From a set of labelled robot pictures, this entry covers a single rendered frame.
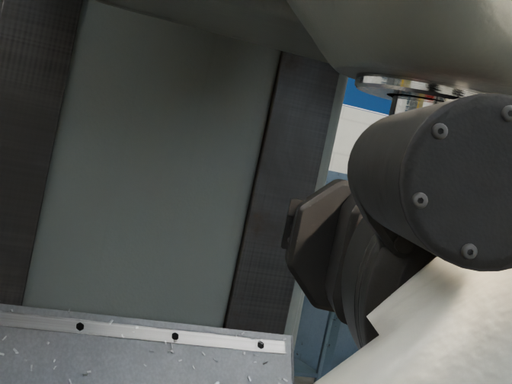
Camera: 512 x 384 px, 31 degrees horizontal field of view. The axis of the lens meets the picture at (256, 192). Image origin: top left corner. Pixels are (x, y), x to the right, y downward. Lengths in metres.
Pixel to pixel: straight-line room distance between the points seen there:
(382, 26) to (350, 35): 0.03
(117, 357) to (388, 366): 0.59
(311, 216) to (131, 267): 0.42
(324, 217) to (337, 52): 0.08
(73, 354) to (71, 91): 0.21
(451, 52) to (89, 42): 0.44
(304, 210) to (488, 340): 0.20
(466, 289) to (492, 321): 0.01
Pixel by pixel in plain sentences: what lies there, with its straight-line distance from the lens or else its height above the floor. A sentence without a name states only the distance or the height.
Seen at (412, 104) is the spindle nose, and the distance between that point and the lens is 0.43.
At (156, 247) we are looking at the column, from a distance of 0.79.
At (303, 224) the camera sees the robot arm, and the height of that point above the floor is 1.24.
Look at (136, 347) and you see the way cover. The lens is 0.79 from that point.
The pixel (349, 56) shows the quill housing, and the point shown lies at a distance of 0.41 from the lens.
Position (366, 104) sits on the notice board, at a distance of 5.36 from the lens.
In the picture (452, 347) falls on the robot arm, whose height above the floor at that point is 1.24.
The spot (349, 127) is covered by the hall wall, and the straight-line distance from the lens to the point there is 5.31.
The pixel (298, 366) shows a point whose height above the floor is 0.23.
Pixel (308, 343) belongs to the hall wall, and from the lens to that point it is 5.42.
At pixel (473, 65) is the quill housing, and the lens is 0.37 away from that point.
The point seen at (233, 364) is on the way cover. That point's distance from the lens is 0.82.
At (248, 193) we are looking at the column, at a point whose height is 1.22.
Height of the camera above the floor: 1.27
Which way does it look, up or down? 3 degrees down
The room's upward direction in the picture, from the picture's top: 12 degrees clockwise
